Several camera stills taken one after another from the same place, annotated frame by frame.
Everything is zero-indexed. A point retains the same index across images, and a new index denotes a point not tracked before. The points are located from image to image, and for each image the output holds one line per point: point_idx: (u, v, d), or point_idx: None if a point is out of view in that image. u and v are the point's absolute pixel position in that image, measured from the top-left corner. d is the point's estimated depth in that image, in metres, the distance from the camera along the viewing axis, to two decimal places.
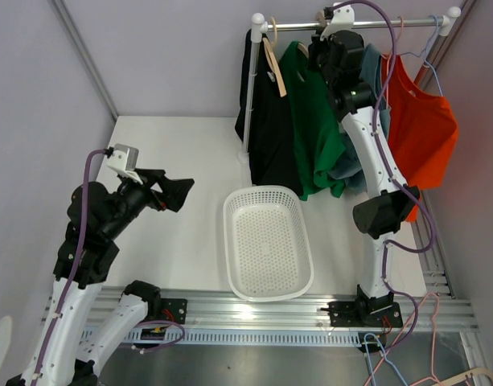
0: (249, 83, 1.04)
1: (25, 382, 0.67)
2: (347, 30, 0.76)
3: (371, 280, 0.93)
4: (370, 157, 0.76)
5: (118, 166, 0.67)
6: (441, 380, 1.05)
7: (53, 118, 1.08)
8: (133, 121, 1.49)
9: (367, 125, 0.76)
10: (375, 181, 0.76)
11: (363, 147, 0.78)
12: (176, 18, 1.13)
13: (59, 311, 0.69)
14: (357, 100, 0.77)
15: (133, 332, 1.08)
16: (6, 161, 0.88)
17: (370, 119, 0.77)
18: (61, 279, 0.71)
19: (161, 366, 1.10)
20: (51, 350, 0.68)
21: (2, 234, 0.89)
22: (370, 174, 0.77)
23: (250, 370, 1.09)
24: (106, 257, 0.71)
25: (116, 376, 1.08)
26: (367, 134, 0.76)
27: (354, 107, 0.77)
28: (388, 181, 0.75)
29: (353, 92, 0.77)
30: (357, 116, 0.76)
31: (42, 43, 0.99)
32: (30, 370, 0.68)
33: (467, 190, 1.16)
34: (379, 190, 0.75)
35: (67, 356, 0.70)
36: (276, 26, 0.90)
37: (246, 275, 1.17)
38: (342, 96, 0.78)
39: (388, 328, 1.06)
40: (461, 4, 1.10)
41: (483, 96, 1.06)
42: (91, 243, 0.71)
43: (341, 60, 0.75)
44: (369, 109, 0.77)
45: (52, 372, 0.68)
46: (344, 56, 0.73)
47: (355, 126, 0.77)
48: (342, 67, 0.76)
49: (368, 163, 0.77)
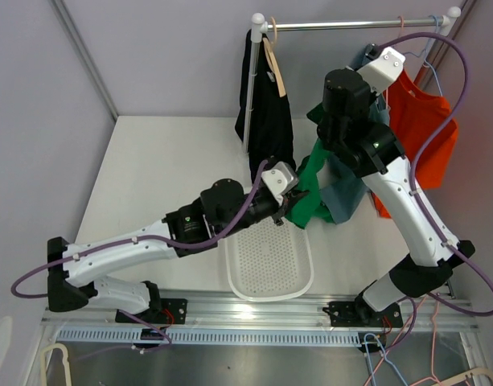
0: (249, 84, 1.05)
1: (67, 250, 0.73)
2: (338, 70, 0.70)
3: (376, 291, 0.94)
4: (416, 223, 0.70)
5: (272, 187, 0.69)
6: (441, 380, 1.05)
7: (55, 118, 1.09)
8: (133, 122, 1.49)
9: (404, 185, 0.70)
10: (427, 250, 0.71)
11: (403, 211, 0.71)
12: (176, 18, 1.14)
13: (137, 239, 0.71)
14: (380, 151, 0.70)
15: (133, 332, 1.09)
16: (6, 159, 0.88)
17: (404, 176, 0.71)
18: (166, 223, 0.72)
19: (160, 367, 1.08)
20: (102, 254, 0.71)
21: (2, 234, 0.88)
22: (418, 243, 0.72)
23: (250, 371, 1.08)
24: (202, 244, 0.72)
25: (114, 377, 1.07)
26: (406, 194, 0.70)
27: (383, 165, 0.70)
28: (442, 246, 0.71)
29: (375, 143, 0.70)
30: (390, 176, 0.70)
31: (42, 42, 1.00)
32: (76, 249, 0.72)
33: (467, 191, 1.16)
34: (436, 261, 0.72)
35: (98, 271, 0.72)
36: (276, 26, 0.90)
37: (246, 275, 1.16)
38: (363, 149, 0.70)
39: (388, 328, 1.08)
40: (461, 4, 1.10)
41: (482, 96, 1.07)
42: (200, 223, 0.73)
43: (346, 107, 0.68)
44: (398, 165, 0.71)
45: (81, 268, 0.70)
46: (349, 101, 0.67)
47: (389, 189, 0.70)
48: (348, 113, 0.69)
49: (414, 230, 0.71)
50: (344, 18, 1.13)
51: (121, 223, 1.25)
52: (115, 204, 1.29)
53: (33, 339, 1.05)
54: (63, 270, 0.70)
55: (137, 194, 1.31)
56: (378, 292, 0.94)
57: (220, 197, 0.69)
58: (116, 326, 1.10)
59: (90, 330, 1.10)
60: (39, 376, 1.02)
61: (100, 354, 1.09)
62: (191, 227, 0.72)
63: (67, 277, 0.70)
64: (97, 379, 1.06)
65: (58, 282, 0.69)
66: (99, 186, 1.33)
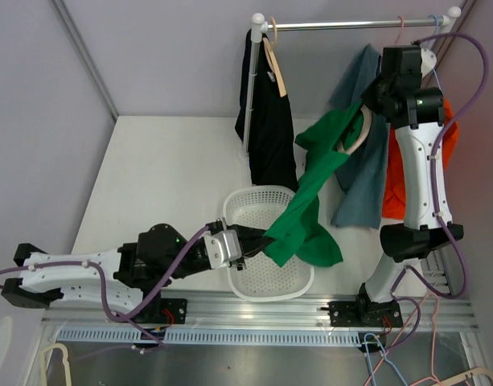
0: (249, 84, 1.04)
1: (30, 258, 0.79)
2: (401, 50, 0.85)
3: (375, 280, 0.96)
4: (420, 184, 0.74)
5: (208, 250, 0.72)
6: (441, 380, 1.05)
7: (54, 118, 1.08)
8: (134, 122, 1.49)
9: (425, 146, 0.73)
10: (417, 211, 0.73)
11: (413, 170, 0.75)
12: (176, 18, 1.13)
13: (88, 264, 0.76)
14: (421, 108, 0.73)
15: (133, 332, 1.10)
16: (5, 160, 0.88)
17: (431, 140, 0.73)
18: (119, 253, 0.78)
19: (160, 367, 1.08)
20: (53, 271, 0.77)
21: (2, 234, 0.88)
22: (413, 203, 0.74)
23: (250, 370, 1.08)
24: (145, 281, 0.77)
25: (113, 377, 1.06)
26: (424, 156, 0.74)
27: (416, 121, 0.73)
28: (432, 215, 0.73)
29: (419, 100, 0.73)
30: (418, 133, 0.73)
31: (42, 42, 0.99)
32: (35, 260, 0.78)
33: (467, 191, 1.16)
34: (418, 224, 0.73)
35: (48, 285, 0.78)
36: (276, 26, 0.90)
37: (246, 275, 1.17)
38: (404, 100, 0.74)
39: (388, 328, 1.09)
40: (461, 4, 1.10)
41: (483, 97, 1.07)
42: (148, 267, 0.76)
43: (399, 65, 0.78)
44: (432, 127, 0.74)
45: (34, 279, 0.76)
46: (400, 58, 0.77)
47: (411, 145, 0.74)
48: (400, 71, 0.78)
49: (414, 190, 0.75)
50: (344, 17, 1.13)
51: (121, 223, 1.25)
52: (115, 204, 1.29)
53: (33, 340, 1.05)
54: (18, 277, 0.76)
55: (137, 194, 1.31)
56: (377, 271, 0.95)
57: (157, 246, 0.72)
58: (116, 326, 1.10)
59: (90, 330, 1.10)
60: (39, 376, 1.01)
61: (100, 354, 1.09)
62: (140, 265, 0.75)
63: (20, 285, 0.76)
64: (97, 379, 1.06)
65: (12, 285, 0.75)
66: (99, 186, 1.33)
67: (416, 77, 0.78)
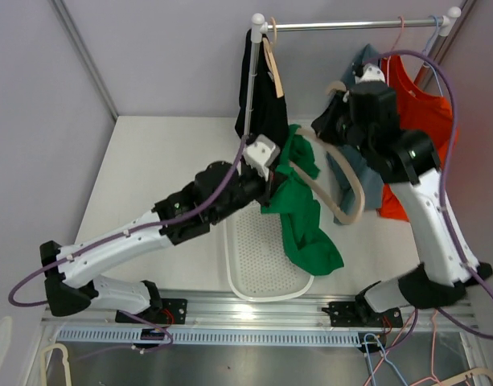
0: (249, 84, 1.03)
1: (60, 252, 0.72)
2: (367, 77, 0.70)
3: (382, 295, 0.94)
4: (439, 242, 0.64)
5: (258, 158, 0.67)
6: (441, 380, 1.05)
7: (54, 117, 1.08)
8: (134, 122, 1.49)
9: (433, 199, 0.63)
10: (444, 268, 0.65)
11: (426, 226, 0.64)
12: (176, 18, 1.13)
13: (129, 232, 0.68)
14: (416, 161, 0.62)
15: (133, 332, 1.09)
16: (5, 159, 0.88)
17: (434, 189, 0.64)
18: (154, 212, 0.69)
19: (161, 367, 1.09)
20: (97, 250, 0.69)
21: (2, 234, 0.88)
22: (436, 259, 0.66)
23: (250, 370, 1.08)
24: (194, 230, 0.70)
25: (114, 378, 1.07)
26: (433, 209, 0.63)
27: (415, 176, 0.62)
28: (461, 267, 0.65)
29: (411, 150, 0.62)
30: (421, 188, 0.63)
31: (41, 42, 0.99)
32: (68, 251, 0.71)
33: (468, 191, 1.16)
34: (450, 281, 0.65)
35: (95, 269, 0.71)
36: (276, 26, 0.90)
37: (246, 274, 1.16)
38: (396, 156, 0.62)
39: (388, 328, 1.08)
40: (461, 4, 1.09)
41: (483, 98, 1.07)
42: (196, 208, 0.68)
43: (373, 114, 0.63)
44: (430, 174, 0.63)
45: (76, 268, 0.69)
46: (375, 107, 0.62)
47: (416, 202, 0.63)
48: (377, 121, 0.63)
49: (433, 247, 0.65)
50: (344, 17, 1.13)
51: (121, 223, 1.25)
52: (116, 204, 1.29)
53: (33, 339, 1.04)
54: (59, 273, 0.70)
55: (137, 194, 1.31)
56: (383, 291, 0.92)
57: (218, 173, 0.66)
58: (117, 326, 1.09)
59: (90, 330, 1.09)
60: (39, 376, 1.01)
61: (100, 354, 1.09)
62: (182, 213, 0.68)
63: (66, 279, 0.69)
64: (97, 379, 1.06)
65: (55, 283, 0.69)
66: (100, 186, 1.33)
67: (392, 121, 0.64)
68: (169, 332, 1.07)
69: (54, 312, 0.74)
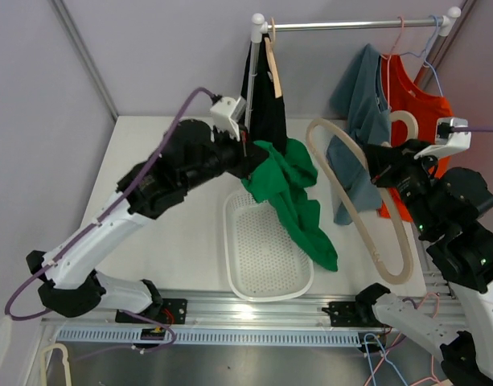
0: (249, 84, 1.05)
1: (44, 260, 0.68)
2: (453, 173, 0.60)
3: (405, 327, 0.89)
4: None
5: (224, 111, 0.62)
6: (441, 380, 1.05)
7: (54, 117, 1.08)
8: (134, 121, 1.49)
9: None
10: None
11: (488, 330, 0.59)
12: (176, 17, 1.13)
13: (100, 219, 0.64)
14: (484, 268, 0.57)
15: (133, 332, 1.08)
16: (5, 159, 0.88)
17: None
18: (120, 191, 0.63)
19: (161, 366, 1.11)
20: (80, 248, 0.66)
21: (2, 234, 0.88)
22: (492, 352, 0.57)
23: (249, 371, 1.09)
24: (169, 198, 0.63)
25: (115, 378, 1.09)
26: None
27: (483, 284, 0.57)
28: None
29: (482, 257, 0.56)
30: (488, 295, 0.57)
31: (41, 42, 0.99)
32: (51, 255, 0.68)
33: None
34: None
35: (80, 268, 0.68)
36: (274, 26, 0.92)
37: (246, 275, 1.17)
38: (466, 261, 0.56)
39: (388, 328, 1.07)
40: (460, 4, 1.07)
41: (486, 99, 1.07)
42: (162, 175, 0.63)
43: (459, 218, 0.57)
44: None
45: (62, 273, 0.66)
46: (469, 217, 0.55)
47: (481, 306, 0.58)
48: (463, 225, 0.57)
49: (491, 342, 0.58)
50: (344, 17, 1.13)
51: None
52: None
53: (33, 340, 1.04)
54: (47, 281, 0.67)
55: None
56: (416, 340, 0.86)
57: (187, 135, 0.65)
58: (117, 326, 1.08)
59: (90, 330, 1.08)
60: (39, 376, 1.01)
61: (100, 354, 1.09)
62: (148, 182, 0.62)
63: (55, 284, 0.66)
64: None
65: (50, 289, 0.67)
66: (100, 186, 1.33)
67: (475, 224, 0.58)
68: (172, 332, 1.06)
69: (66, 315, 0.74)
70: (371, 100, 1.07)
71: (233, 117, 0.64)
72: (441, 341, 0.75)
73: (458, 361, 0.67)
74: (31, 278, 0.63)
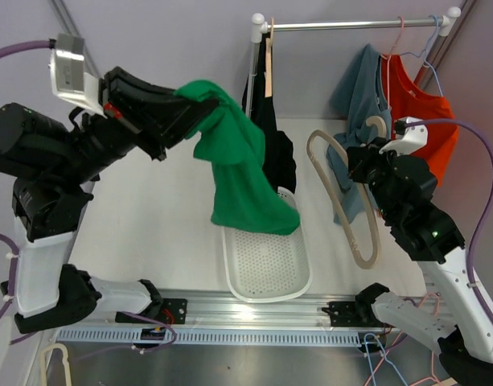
0: (249, 84, 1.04)
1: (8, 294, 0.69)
2: (405, 158, 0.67)
3: (403, 322, 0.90)
4: (476, 319, 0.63)
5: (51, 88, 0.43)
6: (441, 380, 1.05)
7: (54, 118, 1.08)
8: None
9: (462, 276, 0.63)
10: (484, 346, 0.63)
11: (460, 304, 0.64)
12: (176, 17, 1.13)
13: (17, 252, 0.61)
14: (438, 240, 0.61)
15: (133, 332, 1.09)
16: None
17: (462, 265, 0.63)
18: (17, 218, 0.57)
19: (160, 367, 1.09)
20: (18, 286, 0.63)
21: (2, 234, 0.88)
22: (474, 336, 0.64)
23: (250, 371, 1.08)
24: (55, 211, 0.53)
25: (115, 378, 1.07)
26: (465, 286, 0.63)
27: (440, 255, 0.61)
28: None
29: (433, 231, 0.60)
30: (449, 266, 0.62)
31: (40, 43, 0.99)
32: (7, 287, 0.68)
33: (472, 192, 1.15)
34: (492, 358, 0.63)
35: (39, 290, 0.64)
36: (273, 26, 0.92)
37: (245, 275, 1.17)
38: (420, 237, 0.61)
39: (388, 328, 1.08)
40: (461, 4, 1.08)
41: (485, 98, 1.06)
42: (41, 186, 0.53)
43: (407, 196, 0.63)
44: (459, 253, 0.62)
45: (23, 306, 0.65)
46: (416, 194, 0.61)
47: (445, 280, 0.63)
48: (412, 203, 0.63)
49: (470, 324, 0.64)
50: (344, 17, 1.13)
51: (120, 223, 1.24)
52: (115, 205, 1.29)
53: (32, 340, 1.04)
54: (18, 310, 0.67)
55: (137, 194, 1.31)
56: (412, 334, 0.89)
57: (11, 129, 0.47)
58: (117, 326, 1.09)
59: (91, 330, 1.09)
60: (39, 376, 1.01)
61: (100, 354, 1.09)
62: (26, 199, 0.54)
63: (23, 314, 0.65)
64: (97, 379, 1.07)
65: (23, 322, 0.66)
66: (99, 186, 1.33)
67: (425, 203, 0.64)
68: (174, 331, 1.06)
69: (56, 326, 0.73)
70: (371, 100, 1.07)
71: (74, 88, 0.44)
72: (439, 335, 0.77)
73: (457, 353, 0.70)
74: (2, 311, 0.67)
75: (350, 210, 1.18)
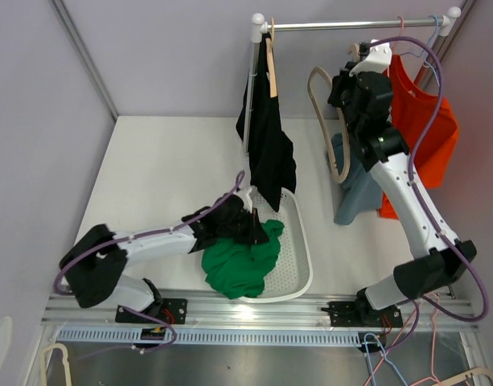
0: (249, 86, 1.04)
1: (116, 235, 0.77)
2: (373, 74, 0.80)
3: (378, 289, 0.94)
4: (412, 211, 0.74)
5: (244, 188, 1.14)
6: (441, 380, 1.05)
7: (53, 118, 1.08)
8: (133, 121, 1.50)
9: (402, 174, 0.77)
10: (420, 236, 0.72)
11: (401, 200, 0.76)
12: (176, 18, 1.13)
13: (174, 228, 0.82)
14: (384, 146, 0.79)
15: (133, 332, 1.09)
16: (5, 159, 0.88)
17: (404, 167, 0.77)
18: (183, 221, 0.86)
19: (161, 366, 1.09)
20: (150, 239, 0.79)
21: (2, 234, 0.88)
22: (413, 230, 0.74)
23: (250, 371, 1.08)
24: (208, 240, 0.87)
25: (114, 378, 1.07)
26: (403, 182, 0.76)
27: (384, 155, 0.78)
28: (436, 236, 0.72)
29: (381, 138, 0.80)
30: (388, 165, 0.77)
31: (41, 43, 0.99)
32: (125, 233, 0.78)
33: (472, 190, 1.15)
34: (426, 248, 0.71)
35: (143, 253, 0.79)
36: (273, 26, 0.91)
37: None
38: (369, 145, 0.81)
39: (388, 328, 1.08)
40: (461, 4, 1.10)
41: (483, 97, 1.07)
42: (211, 222, 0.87)
43: (367, 107, 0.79)
44: (400, 157, 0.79)
45: (134, 248, 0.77)
46: (371, 103, 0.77)
47: (388, 177, 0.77)
48: (368, 113, 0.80)
49: (409, 219, 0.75)
50: (345, 18, 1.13)
51: (121, 223, 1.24)
52: (116, 204, 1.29)
53: (33, 340, 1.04)
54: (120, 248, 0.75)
55: (137, 194, 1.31)
56: (377, 287, 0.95)
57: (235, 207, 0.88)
58: (116, 326, 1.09)
59: (90, 330, 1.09)
60: (39, 376, 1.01)
61: (100, 354, 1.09)
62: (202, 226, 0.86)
63: (127, 256, 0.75)
64: (97, 379, 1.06)
65: (119, 259, 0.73)
66: (99, 186, 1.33)
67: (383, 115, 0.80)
68: (174, 331, 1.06)
69: (81, 304, 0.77)
70: None
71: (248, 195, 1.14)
72: None
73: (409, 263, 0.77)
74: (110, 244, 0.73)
75: (350, 210, 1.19)
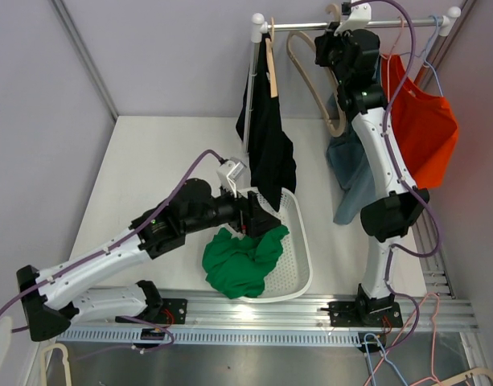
0: (249, 85, 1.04)
1: (39, 276, 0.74)
2: (363, 30, 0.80)
3: (368, 276, 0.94)
4: (380, 159, 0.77)
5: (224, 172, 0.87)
6: (441, 380, 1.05)
7: (53, 119, 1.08)
8: (133, 122, 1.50)
9: (377, 126, 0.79)
10: (384, 182, 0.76)
11: (373, 148, 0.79)
12: (175, 18, 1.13)
13: (108, 249, 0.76)
14: (367, 100, 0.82)
15: (133, 332, 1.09)
16: (6, 159, 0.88)
17: (380, 119, 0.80)
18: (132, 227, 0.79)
19: (161, 366, 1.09)
20: (76, 272, 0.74)
21: (2, 235, 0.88)
22: (379, 176, 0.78)
23: (250, 370, 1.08)
24: (171, 242, 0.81)
25: (114, 378, 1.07)
26: (377, 134, 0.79)
27: (363, 108, 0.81)
28: (397, 182, 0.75)
29: (363, 92, 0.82)
30: (367, 117, 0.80)
31: (41, 42, 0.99)
32: (49, 273, 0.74)
33: (470, 190, 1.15)
34: (387, 191, 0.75)
35: (77, 287, 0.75)
36: (273, 26, 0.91)
37: None
38: (353, 96, 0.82)
39: (388, 328, 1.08)
40: (460, 4, 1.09)
41: (483, 97, 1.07)
42: (171, 221, 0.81)
43: (355, 62, 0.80)
44: (380, 110, 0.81)
45: (58, 289, 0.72)
46: (359, 59, 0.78)
47: (365, 127, 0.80)
48: (355, 68, 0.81)
49: (377, 166, 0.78)
50: None
51: (121, 223, 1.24)
52: (115, 204, 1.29)
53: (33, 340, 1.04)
54: (39, 295, 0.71)
55: (137, 194, 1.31)
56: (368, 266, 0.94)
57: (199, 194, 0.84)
58: (117, 326, 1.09)
59: (90, 330, 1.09)
60: (39, 376, 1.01)
61: (100, 354, 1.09)
62: (158, 227, 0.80)
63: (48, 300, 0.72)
64: (97, 379, 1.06)
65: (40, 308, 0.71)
66: (99, 186, 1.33)
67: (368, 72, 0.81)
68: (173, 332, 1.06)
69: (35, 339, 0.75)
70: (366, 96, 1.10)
71: (232, 178, 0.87)
72: None
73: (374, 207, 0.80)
74: (24, 293, 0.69)
75: (349, 209, 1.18)
